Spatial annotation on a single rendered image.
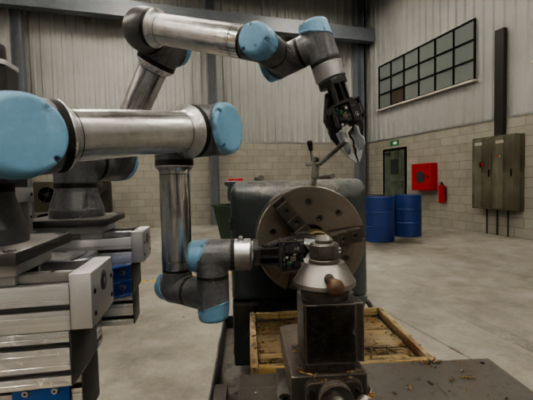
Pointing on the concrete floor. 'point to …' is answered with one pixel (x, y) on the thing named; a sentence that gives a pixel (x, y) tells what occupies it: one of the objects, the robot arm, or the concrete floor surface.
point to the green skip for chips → (222, 212)
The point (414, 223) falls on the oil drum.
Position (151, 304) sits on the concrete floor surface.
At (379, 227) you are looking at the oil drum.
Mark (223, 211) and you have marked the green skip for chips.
